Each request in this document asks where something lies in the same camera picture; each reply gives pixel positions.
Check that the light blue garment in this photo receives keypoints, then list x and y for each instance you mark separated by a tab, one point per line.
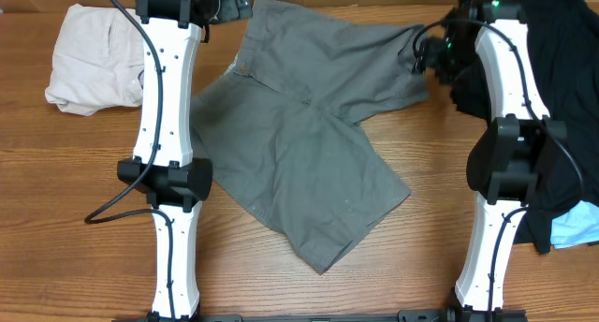
578	226

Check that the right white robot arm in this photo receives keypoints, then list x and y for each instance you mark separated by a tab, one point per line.
511	162

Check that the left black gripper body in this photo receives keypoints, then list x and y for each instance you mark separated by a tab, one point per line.
230	5

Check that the black t-shirt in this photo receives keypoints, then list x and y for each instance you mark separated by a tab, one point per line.
563	49

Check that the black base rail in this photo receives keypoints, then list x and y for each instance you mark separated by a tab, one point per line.
318	317

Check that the folded beige shorts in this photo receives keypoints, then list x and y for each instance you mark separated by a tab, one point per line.
97	62

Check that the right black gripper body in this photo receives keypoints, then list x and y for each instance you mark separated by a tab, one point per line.
430	53

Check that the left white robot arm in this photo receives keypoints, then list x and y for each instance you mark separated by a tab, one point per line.
163	166

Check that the grey shorts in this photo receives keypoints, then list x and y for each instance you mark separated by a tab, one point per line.
282	125

